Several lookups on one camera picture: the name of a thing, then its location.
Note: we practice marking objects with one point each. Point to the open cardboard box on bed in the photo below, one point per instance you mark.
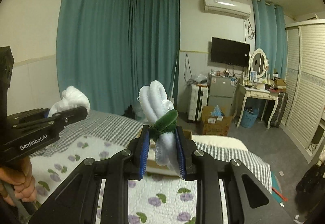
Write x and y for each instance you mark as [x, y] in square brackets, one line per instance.
[172, 150]

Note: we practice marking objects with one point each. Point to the white oval vanity mirror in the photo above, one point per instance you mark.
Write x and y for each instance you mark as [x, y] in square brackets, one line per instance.
[259, 63]

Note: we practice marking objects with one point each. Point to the person's left hand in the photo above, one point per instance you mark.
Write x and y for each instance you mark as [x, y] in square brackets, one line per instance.
[20, 176]

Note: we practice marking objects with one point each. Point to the grey checked bed sheet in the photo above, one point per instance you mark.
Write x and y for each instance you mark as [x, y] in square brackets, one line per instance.
[101, 135]

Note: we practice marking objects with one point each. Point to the dark striped suitcase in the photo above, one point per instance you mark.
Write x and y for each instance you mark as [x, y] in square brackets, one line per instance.
[279, 112]

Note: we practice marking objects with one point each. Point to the white flat mop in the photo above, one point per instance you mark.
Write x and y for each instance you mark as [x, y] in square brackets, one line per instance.
[175, 82]

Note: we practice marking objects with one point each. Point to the white floral quilt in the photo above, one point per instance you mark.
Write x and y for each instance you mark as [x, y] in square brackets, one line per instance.
[75, 200]

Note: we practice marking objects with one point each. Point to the white fluffy sock bundle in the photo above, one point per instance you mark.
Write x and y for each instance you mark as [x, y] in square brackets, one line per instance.
[71, 99]

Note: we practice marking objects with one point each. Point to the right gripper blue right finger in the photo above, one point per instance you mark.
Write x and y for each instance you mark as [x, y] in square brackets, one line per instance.
[227, 192]

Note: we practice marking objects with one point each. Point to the white air conditioner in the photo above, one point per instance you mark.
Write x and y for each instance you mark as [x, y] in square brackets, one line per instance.
[228, 7]

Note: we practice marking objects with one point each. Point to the black wall television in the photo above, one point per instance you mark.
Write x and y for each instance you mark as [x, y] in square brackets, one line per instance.
[229, 52]

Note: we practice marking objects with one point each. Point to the large teal curtain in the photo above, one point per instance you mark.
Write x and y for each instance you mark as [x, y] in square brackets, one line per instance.
[109, 49]

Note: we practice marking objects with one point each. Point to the white louvered wardrobe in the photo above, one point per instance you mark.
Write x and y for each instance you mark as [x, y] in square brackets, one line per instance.
[304, 112]

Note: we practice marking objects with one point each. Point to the small teal curtain right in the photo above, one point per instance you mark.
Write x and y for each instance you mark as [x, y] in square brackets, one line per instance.
[271, 35]

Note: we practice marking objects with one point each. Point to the grey mini fridge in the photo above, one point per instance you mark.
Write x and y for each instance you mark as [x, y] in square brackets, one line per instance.
[222, 92]

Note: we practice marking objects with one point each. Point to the cardboard box on floor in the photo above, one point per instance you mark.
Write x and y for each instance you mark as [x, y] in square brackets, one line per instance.
[214, 125]

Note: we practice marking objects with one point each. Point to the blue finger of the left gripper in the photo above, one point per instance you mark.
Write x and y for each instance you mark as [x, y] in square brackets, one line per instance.
[46, 113]
[34, 120]

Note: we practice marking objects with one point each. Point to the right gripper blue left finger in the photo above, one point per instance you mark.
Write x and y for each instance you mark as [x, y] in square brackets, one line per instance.
[97, 185]

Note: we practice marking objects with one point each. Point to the white dressing table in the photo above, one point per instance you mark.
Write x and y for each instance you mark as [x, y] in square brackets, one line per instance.
[256, 97]

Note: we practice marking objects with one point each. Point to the white green chenille flower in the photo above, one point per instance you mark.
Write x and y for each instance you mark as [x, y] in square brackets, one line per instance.
[158, 109]

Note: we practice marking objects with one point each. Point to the clear water jug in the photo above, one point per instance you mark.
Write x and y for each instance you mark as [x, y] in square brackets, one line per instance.
[139, 114]

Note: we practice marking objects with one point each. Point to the white suitcase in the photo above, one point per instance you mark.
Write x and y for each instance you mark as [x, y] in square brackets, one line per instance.
[198, 100]

